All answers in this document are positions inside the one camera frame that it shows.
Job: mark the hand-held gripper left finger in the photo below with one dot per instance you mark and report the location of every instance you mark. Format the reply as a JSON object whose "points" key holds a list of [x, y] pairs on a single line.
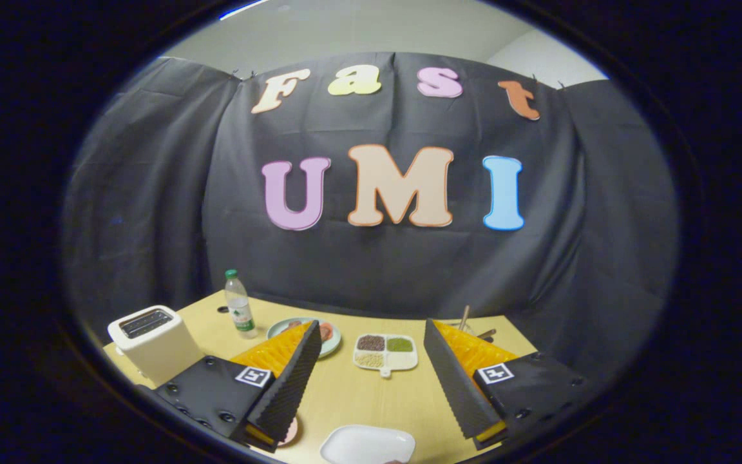
{"points": [[290, 383]]}

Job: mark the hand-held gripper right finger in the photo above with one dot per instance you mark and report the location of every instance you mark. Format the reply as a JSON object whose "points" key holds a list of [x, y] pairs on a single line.
{"points": [[455, 380]]}

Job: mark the pink round plate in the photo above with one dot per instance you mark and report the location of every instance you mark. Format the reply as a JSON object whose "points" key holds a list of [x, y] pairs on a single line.
{"points": [[292, 432]]}

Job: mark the pale green round plate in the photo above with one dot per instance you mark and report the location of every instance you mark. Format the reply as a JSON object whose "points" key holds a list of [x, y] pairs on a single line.
{"points": [[277, 330]]}

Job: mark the white divided dish of grains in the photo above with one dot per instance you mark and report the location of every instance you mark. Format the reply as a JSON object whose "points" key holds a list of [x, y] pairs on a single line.
{"points": [[400, 361]]}

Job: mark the brown meat piece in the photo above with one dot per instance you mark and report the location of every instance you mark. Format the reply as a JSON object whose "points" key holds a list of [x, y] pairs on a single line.
{"points": [[326, 332]]}

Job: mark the clear water bottle green cap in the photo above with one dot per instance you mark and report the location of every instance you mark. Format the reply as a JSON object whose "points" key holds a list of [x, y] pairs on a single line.
{"points": [[240, 309]]}

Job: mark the white rounded plate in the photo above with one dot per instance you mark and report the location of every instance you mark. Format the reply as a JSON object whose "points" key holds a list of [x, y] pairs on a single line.
{"points": [[368, 444]]}

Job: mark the white toaster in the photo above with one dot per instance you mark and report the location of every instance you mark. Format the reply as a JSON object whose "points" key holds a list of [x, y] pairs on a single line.
{"points": [[161, 351]]}

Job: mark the black backdrop cloth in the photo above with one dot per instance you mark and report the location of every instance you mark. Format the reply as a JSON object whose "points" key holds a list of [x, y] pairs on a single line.
{"points": [[377, 270]]}

